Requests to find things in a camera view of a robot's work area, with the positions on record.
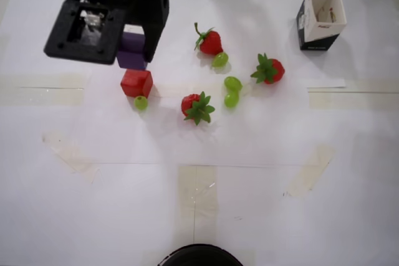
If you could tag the black round camera stand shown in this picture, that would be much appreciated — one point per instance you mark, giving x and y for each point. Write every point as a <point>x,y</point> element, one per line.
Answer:
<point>199,255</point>

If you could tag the white and black carton box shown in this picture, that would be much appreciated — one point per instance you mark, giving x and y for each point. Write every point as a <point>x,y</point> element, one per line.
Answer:
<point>315,38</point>

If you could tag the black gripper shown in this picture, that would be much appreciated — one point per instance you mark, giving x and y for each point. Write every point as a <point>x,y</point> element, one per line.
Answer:
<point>154,33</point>

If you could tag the green toy grape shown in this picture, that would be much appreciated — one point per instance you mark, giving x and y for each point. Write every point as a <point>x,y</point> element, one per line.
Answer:
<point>220,59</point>
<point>141,103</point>
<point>231,99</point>
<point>232,83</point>

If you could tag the long-stemmed red toy strawberry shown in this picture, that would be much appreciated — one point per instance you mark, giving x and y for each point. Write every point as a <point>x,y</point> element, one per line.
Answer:
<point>211,42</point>

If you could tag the large red toy strawberry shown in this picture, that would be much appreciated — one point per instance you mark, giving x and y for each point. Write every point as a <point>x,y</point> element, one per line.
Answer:
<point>271,71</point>

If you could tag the purple wooden cube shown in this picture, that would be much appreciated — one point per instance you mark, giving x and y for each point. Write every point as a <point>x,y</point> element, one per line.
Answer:
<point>131,58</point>

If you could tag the small red toy strawberry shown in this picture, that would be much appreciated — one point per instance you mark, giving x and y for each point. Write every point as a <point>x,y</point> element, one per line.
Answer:
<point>194,107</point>

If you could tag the red wooden cube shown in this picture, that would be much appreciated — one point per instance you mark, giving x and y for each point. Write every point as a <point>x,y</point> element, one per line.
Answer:
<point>135,83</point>

